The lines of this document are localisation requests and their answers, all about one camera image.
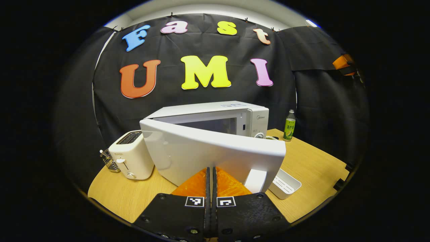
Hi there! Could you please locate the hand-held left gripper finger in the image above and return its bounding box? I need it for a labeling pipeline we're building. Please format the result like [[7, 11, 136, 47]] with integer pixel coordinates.
[[133, 167, 211, 242], [212, 167, 291, 242]]

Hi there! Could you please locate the white microwave oven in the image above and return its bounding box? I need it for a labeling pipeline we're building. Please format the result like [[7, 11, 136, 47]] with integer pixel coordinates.
[[139, 101, 287, 194]]

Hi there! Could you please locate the white plastic tray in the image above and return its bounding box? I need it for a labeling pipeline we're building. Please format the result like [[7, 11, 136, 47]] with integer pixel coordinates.
[[268, 168, 302, 200]]

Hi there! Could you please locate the white toaster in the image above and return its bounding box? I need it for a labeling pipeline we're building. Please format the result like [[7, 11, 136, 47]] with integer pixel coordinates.
[[108, 130, 155, 180]]

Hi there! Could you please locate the green drink bottle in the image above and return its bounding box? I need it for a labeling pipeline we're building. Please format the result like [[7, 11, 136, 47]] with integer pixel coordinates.
[[283, 109, 296, 142]]

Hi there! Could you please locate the wire mesh basket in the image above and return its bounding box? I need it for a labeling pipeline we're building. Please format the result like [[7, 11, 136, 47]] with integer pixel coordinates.
[[99, 149, 121, 173]]

